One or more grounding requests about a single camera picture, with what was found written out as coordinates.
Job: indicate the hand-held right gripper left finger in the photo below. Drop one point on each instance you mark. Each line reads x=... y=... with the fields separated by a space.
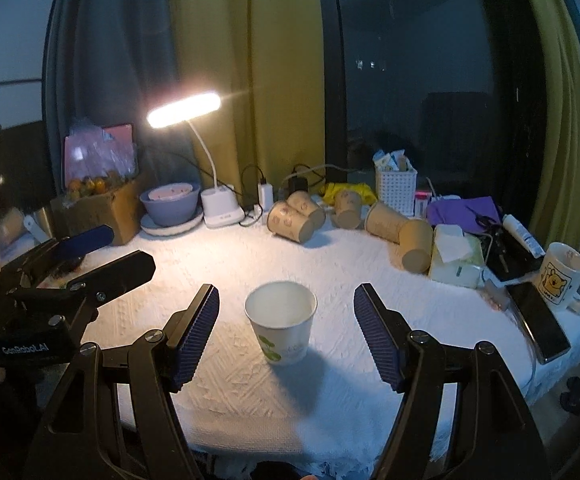
x=195 y=336

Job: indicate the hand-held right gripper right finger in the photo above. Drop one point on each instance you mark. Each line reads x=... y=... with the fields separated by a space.
x=377 y=339

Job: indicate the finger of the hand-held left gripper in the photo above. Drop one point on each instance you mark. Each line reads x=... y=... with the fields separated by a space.
x=83 y=241
x=119 y=270

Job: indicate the white paper cup green print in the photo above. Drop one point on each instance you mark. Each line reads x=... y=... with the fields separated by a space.
x=282 y=330

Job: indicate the brown paper cup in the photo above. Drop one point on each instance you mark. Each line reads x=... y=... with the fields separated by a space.
x=385 y=220
x=416 y=247
x=347 y=210
x=290 y=222
x=307 y=206

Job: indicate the cardboard box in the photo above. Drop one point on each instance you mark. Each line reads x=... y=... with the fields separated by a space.
x=114 y=212

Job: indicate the pile of oranges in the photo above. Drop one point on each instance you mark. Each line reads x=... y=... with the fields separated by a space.
x=89 y=185

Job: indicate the pale plate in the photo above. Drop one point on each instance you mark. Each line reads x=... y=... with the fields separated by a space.
x=172 y=230

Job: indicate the blue-grey bowl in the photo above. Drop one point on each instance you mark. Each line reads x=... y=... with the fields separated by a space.
x=169 y=210

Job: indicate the tissue pack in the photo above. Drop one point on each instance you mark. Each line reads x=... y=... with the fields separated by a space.
x=455 y=265

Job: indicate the white tablecloth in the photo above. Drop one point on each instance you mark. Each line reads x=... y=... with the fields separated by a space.
x=290 y=410

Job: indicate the white desk lamp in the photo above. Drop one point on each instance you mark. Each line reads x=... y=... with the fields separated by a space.
x=222 y=207

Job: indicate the small pink white box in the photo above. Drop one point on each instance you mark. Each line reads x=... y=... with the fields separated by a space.
x=422 y=204

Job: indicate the white plastic basket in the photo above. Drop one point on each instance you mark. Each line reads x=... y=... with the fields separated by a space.
x=396 y=192

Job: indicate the yellow cloth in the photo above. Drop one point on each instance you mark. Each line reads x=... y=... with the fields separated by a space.
x=355 y=192

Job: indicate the purple cloth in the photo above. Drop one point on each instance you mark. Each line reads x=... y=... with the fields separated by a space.
x=457 y=210

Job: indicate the white charger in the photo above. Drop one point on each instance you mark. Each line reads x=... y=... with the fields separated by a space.
x=265 y=196

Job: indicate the black wallet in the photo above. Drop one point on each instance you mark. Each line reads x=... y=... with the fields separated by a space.
x=512 y=260

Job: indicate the black scissors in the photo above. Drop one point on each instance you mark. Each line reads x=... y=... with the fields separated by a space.
x=487 y=225

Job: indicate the black smartphone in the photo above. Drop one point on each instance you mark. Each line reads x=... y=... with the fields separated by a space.
x=540 y=320

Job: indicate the black power adapter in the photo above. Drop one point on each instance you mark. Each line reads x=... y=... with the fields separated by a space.
x=298 y=185

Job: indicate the white tube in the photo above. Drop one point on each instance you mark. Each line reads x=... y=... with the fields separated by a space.
x=522 y=235

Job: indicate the bundle of sachets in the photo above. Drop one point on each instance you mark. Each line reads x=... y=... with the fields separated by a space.
x=392 y=160

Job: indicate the grey curtain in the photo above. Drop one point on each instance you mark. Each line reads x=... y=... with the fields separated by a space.
x=109 y=50

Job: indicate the white mug bear print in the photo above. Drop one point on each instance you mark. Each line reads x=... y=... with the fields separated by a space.
x=560 y=275

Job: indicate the yellow curtain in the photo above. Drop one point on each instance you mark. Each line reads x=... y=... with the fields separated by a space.
x=250 y=50
x=555 y=85

